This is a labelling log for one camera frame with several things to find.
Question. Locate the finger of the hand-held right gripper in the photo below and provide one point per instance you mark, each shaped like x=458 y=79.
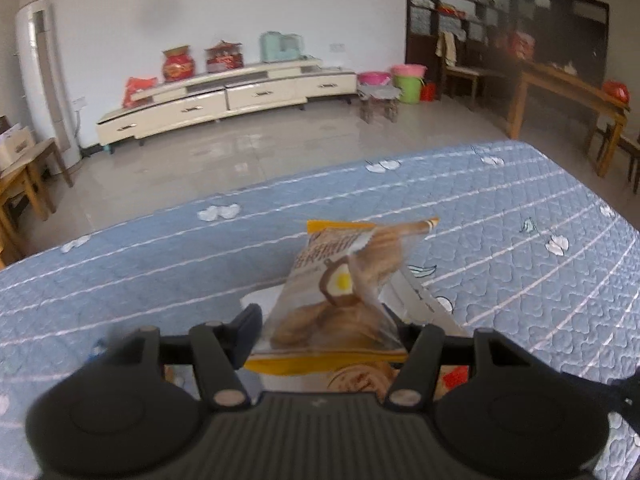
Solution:
x=627 y=400

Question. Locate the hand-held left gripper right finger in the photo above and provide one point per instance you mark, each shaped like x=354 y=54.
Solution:
x=422 y=345

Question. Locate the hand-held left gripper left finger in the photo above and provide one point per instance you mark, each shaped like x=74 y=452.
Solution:
x=249 y=332

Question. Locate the orange and white snack packet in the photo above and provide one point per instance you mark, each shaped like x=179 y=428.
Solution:
x=360 y=377

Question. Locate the yellow-edged bun bag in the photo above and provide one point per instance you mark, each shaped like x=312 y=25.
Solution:
x=340 y=305

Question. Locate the blue quilted blanket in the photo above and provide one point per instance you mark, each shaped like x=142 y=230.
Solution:
x=150 y=270

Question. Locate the cream TV cabinet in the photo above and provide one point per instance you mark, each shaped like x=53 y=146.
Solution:
x=250 y=97

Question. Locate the small red bucket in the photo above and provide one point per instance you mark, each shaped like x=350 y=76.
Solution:
x=429 y=92

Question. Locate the stool with grey cloth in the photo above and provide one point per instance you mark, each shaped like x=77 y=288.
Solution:
x=379 y=95

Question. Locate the green bucket with pink top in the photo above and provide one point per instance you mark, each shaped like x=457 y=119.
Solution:
x=409 y=87

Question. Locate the red plastic bag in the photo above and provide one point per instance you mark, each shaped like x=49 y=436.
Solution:
x=140 y=91

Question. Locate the pink basin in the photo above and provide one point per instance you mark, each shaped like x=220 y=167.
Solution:
x=374 y=78

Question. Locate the wooden side table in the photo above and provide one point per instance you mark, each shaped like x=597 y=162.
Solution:
x=47 y=147

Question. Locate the red gift box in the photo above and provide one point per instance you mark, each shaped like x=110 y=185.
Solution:
x=223 y=57

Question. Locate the red jar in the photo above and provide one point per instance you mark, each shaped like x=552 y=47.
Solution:
x=178 y=65

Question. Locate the mint green appliance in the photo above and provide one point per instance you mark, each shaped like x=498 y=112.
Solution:
x=280 y=47

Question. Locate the cream cloth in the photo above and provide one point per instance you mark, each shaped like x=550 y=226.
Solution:
x=446 y=49

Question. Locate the white cardboard box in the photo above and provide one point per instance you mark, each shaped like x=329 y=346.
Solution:
x=15 y=145

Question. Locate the white standing air conditioner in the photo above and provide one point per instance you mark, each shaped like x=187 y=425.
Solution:
x=45 y=75

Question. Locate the dark shelf unit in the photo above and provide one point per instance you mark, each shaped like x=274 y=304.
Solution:
x=500 y=0

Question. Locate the white wall socket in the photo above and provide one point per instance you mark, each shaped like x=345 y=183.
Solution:
x=79 y=104

